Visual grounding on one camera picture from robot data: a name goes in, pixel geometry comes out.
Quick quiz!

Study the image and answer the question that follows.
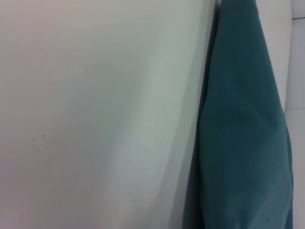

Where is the teal blue t-shirt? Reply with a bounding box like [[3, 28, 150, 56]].
[[182, 0, 295, 229]]

